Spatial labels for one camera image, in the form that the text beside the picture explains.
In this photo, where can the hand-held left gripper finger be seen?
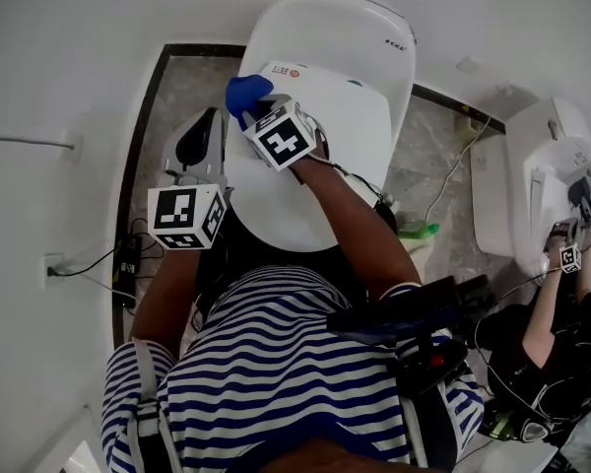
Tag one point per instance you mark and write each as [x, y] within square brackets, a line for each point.
[217, 146]
[189, 146]

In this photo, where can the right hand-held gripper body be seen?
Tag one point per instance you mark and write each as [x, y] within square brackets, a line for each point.
[283, 143]

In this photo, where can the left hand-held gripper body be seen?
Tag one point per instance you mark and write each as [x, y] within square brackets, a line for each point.
[172, 210]

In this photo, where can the blue cloth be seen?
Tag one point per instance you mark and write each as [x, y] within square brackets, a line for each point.
[243, 96]

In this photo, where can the person's left forearm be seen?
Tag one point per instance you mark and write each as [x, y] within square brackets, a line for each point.
[165, 298]

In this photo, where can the person's right forearm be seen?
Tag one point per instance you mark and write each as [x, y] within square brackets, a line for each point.
[364, 229]

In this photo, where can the white toilet body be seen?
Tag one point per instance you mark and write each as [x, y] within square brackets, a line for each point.
[335, 22]

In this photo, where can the white toilet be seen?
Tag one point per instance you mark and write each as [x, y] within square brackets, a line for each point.
[532, 180]

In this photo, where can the black power adapter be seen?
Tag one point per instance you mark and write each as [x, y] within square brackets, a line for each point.
[129, 256]

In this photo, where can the person's black trousers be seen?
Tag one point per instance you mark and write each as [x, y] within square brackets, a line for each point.
[345, 264]

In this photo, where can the green capped spray bottle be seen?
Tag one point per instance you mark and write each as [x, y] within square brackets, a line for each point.
[418, 228]

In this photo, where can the blue white striped shirt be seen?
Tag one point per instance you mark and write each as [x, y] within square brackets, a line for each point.
[276, 377]

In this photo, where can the black monitor screen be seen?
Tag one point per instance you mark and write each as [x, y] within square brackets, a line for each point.
[399, 316]

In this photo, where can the person's face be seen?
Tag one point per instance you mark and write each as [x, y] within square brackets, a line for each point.
[335, 461]

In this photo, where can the white wall socket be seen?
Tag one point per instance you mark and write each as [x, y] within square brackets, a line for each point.
[75, 147]
[53, 270]

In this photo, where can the black mount with red button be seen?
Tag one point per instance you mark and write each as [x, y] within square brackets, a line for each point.
[431, 365]

